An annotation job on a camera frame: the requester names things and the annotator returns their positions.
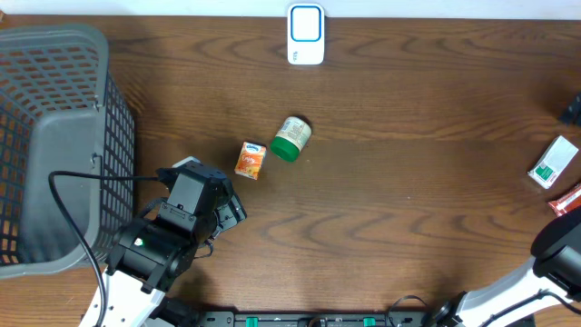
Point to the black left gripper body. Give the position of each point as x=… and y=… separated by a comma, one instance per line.
x=229, y=213

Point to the white green box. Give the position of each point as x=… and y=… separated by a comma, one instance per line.
x=553, y=162

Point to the orange small carton box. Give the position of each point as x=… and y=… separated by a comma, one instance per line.
x=250, y=160

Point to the orange Top chocolate bar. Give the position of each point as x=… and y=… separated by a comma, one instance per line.
x=568, y=202

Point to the green lid jar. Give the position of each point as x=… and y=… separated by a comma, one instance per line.
x=291, y=138

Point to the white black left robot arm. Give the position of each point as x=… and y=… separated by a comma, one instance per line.
x=150, y=254

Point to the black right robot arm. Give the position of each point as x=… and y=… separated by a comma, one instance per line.
x=551, y=276

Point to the white barcode scanner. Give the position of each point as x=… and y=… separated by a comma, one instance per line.
x=305, y=34

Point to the grey plastic mesh basket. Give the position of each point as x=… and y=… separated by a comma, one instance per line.
x=67, y=150

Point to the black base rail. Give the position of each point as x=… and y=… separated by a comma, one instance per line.
x=257, y=319

